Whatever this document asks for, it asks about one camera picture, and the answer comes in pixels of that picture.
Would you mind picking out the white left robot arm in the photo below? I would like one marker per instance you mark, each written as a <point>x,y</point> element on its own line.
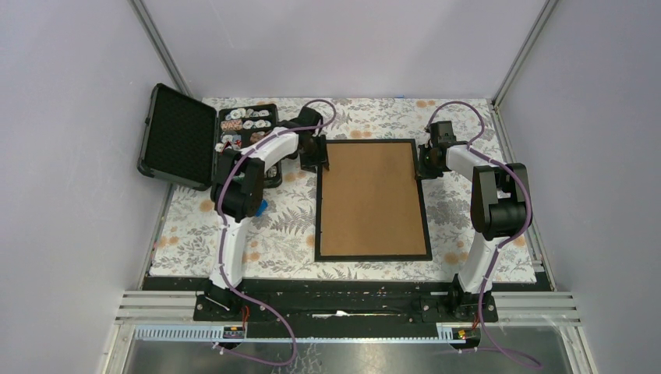
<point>237,192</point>

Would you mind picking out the floral table cloth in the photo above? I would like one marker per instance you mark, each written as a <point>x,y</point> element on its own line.
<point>280,242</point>

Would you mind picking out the right aluminium corner post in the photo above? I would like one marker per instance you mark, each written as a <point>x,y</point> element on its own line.
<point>528,44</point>

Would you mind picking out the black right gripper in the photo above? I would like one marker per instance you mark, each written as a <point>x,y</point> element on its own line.
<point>422,173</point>

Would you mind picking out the black poker chip case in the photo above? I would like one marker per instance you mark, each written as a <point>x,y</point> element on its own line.
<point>184,138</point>

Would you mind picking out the orange blue toy block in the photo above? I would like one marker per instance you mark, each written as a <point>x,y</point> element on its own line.
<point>263,206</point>

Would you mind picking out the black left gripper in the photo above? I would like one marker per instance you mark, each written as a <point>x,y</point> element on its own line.
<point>309,164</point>

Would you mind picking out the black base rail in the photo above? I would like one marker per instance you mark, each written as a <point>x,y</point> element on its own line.
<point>341,309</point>

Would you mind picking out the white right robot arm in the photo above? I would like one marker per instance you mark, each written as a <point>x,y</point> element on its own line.
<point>500,209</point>

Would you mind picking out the left aluminium corner post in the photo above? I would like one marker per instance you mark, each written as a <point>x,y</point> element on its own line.
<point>148,24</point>

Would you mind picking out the aluminium corner post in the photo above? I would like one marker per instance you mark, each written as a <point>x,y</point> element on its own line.
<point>528,44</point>
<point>148,24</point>

